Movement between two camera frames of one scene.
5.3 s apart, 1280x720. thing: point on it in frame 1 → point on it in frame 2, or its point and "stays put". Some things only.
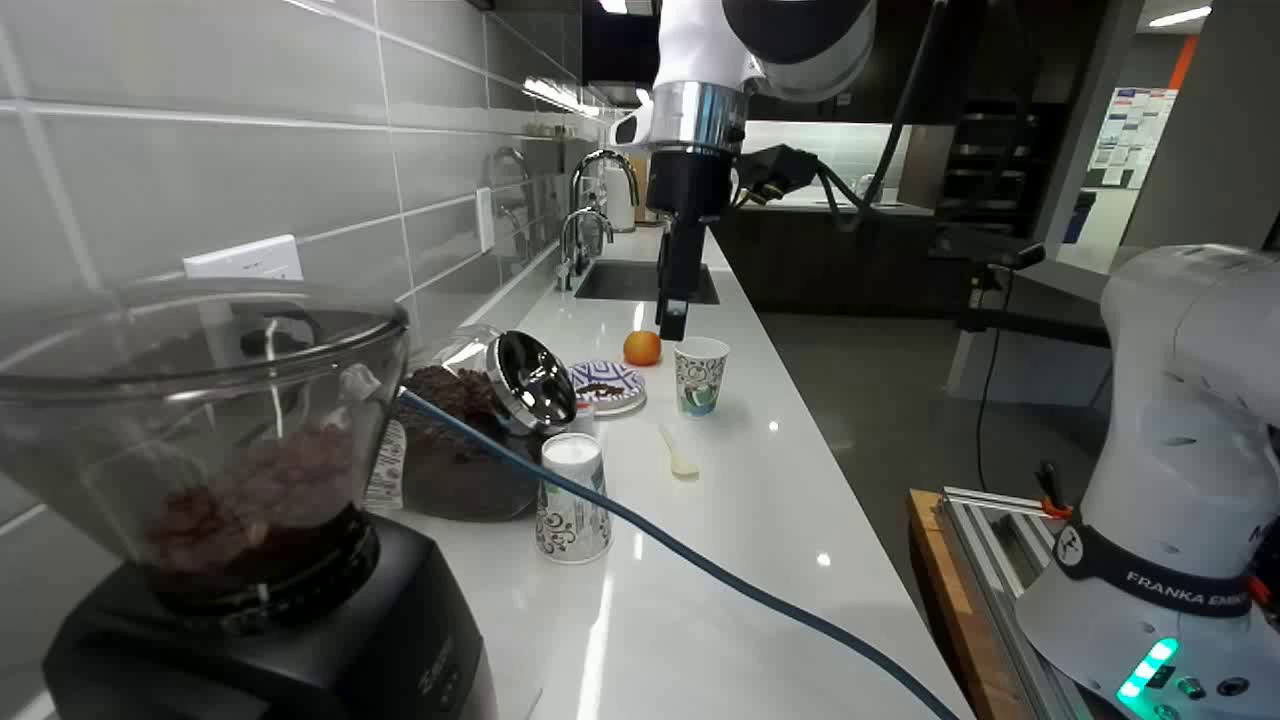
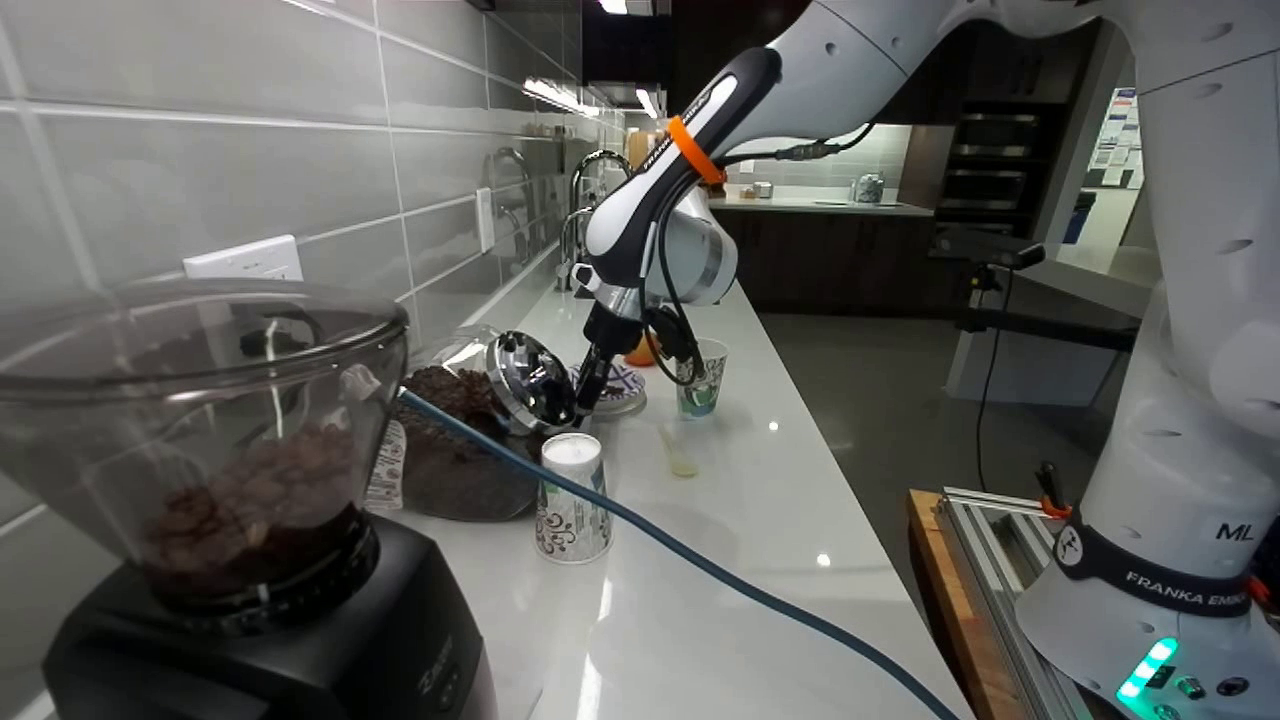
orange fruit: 643,349 stays put
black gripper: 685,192 → 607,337
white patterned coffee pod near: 571,521 stays put
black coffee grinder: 228,436 stays put
